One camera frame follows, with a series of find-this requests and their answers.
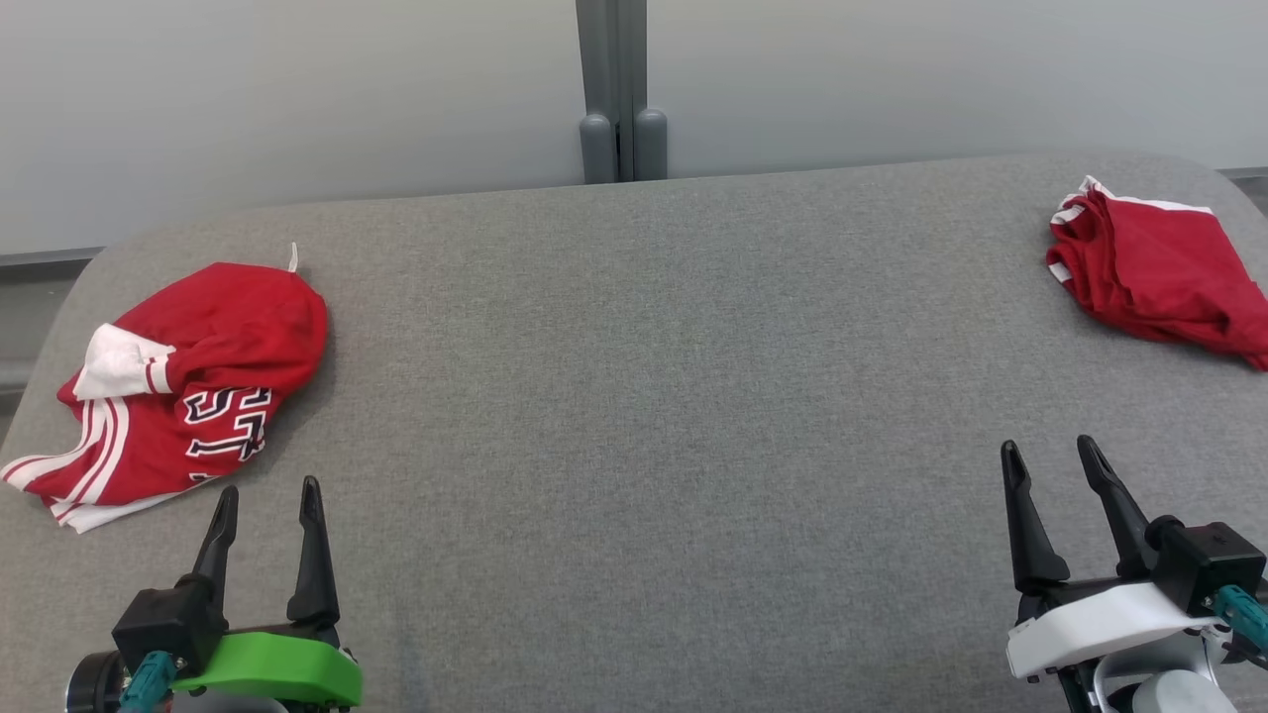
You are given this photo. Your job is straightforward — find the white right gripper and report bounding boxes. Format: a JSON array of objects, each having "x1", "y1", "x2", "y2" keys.
[{"x1": 1001, "y1": 436, "x2": 1224, "y2": 684}]

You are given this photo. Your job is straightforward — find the grey partition post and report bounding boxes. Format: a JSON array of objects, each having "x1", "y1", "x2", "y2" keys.
[{"x1": 577, "y1": 0, "x2": 670, "y2": 186}]

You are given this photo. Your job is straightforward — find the teal right cable connector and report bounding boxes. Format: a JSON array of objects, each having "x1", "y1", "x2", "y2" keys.
[{"x1": 1214, "y1": 584, "x2": 1268, "y2": 655}]

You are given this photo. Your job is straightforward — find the red jersey small Bulls print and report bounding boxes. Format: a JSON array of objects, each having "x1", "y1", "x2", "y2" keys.
[{"x1": 1045, "y1": 175, "x2": 1268, "y2": 372}]

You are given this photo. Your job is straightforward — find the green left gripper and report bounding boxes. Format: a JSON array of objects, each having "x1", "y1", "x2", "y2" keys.
[{"x1": 170, "y1": 475, "x2": 364, "y2": 710}]

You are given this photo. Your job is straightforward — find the teal cable connector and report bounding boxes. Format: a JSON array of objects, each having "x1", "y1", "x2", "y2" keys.
[
  {"x1": 1214, "y1": 584, "x2": 1268, "y2": 655},
  {"x1": 119, "y1": 649, "x2": 181, "y2": 713}
]

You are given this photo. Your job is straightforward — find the teal left cable connector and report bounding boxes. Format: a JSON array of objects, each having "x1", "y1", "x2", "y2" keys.
[{"x1": 119, "y1": 649, "x2": 181, "y2": 713}]

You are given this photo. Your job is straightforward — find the red jersey large black letters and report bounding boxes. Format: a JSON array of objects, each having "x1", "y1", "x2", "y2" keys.
[{"x1": 0, "y1": 243, "x2": 330, "y2": 534}]

